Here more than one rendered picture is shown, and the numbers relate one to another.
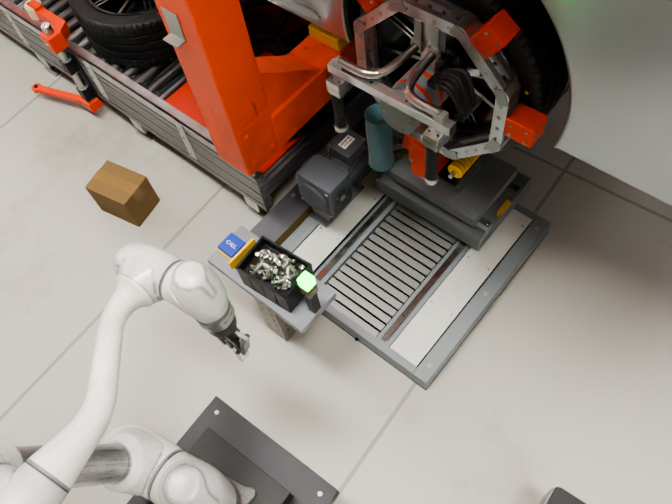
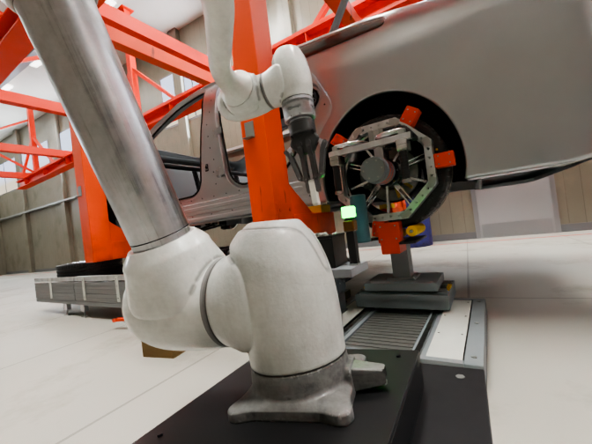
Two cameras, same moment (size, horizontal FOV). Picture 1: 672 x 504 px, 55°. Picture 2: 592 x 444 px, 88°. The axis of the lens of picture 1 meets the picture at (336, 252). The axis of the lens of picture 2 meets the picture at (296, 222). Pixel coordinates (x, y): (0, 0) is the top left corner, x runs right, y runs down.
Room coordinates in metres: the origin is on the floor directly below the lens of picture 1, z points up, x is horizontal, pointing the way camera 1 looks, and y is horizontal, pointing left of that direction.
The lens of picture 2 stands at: (-0.09, 0.61, 0.61)
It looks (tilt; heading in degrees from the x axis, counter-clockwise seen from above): 1 degrees up; 342
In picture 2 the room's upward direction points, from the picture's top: 7 degrees counter-clockwise
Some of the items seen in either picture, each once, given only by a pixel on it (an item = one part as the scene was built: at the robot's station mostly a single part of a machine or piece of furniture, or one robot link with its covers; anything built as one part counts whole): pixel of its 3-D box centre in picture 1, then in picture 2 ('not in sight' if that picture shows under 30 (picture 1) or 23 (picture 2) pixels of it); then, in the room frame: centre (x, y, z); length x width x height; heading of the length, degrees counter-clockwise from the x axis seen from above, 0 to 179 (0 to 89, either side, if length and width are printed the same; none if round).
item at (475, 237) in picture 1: (451, 183); (405, 292); (1.48, -0.51, 0.13); 0.50 x 0.36 x 0.10; 40
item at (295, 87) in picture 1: (304, 58); (304, 211); (1.73, -0.03, 0.69); 0.52 x 0.17 x 0.35; 130
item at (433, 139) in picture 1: (439, 132); (403, 144); (1.10, -0.34, 0.93); 0.09 x 0.05 x 0.05; 130
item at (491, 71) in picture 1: (431, 80); (382, 172); (1.37, -0.38, 0.85); 0.54 x 0.07 x 0.54; 40
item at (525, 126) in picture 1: (524, 125); (444, 159); (1.13, -0.59, 0.85); 0.09 x 0.08 x 0.07; 40
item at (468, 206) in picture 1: (454, 154); (402, 262); (1.48, -0.51, 0.32); 0.40 x 0.30 x 0.28; 40
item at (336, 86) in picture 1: (342, 80); (337, 160); (1.36, -0.12, 0.93); 0.09 x 0.05 x 0.05; 130
